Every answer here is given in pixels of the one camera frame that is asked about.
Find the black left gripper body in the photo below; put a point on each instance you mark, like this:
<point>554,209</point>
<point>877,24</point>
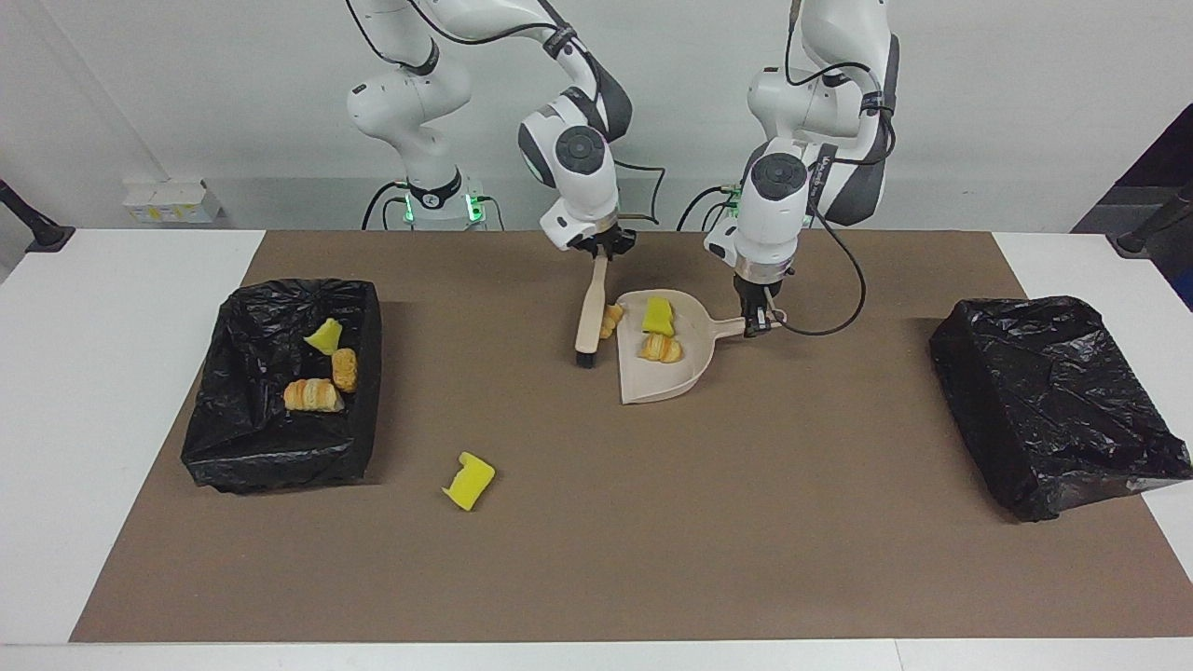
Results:
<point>755,296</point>

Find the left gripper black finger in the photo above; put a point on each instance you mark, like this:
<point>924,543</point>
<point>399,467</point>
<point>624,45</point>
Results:
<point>762,325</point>

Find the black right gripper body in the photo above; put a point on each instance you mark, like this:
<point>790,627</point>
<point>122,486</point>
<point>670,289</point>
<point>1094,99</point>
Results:
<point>610,245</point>

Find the beige hand brush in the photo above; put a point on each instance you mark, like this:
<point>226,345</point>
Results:
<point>592,317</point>

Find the pale bread chunk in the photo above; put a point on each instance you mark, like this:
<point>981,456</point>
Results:
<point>611,321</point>

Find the yellow sponge piece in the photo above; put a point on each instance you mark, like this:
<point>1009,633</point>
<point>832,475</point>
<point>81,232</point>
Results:
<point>325,337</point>
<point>469,481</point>
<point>659,319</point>

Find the small striped croissant piece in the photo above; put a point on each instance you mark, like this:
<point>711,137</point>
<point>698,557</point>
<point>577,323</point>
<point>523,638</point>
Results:
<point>660,349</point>

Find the beige plastic dustpan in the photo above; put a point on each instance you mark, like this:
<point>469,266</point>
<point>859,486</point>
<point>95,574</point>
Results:
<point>662,377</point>

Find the brown bread roll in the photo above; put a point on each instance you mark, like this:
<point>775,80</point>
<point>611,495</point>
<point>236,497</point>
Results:
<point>345,370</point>

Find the large striped croissant piece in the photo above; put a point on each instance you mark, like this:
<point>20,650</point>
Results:
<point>312,396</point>

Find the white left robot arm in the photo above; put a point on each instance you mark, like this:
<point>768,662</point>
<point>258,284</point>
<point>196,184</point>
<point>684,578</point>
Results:
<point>778,196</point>

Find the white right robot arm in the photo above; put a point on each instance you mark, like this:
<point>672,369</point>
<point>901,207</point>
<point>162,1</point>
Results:
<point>582,158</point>

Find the black bag lined bin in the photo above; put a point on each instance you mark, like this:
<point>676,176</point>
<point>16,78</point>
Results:
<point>242,438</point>
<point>1044,410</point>

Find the brown table mat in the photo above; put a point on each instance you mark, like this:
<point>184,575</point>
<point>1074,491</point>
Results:
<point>746,559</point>

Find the black stand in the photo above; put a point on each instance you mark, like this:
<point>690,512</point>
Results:
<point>47,235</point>
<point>1142,240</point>

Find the white wall socket box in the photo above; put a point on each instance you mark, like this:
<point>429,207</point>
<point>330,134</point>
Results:
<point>172,202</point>

